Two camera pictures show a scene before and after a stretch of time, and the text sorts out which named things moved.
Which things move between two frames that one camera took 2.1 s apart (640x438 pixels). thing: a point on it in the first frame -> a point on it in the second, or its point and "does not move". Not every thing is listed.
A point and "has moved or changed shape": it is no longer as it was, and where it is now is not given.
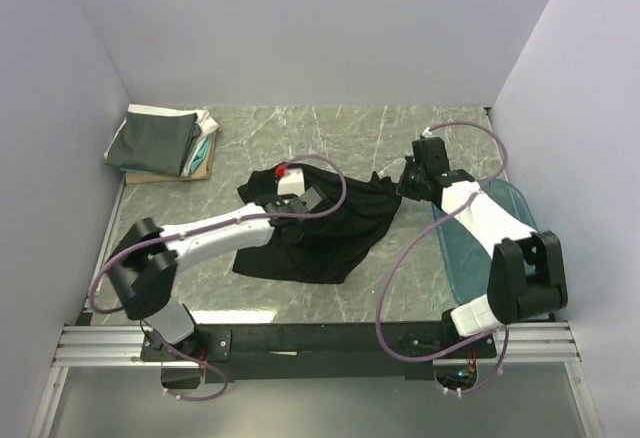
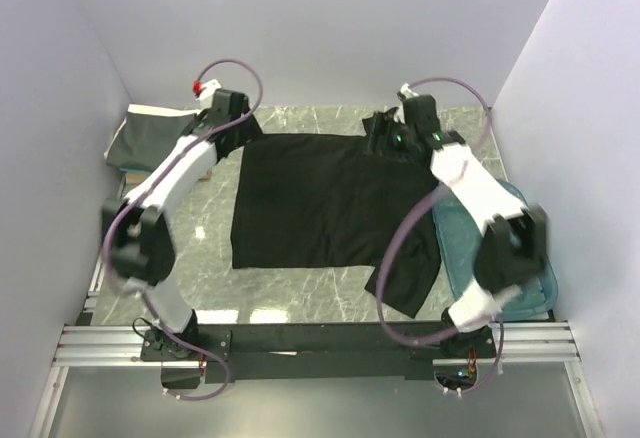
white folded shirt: [206, 124] does not move
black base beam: [317, 352] does not move
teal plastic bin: [468, 261] does not move
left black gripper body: [297, 239] -> [245, 130]
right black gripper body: [410, 183] -> [397, 137]
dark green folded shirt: [154, 143] does not move
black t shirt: [336, 241] has moved or changed shape
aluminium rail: [121, 345] does not move
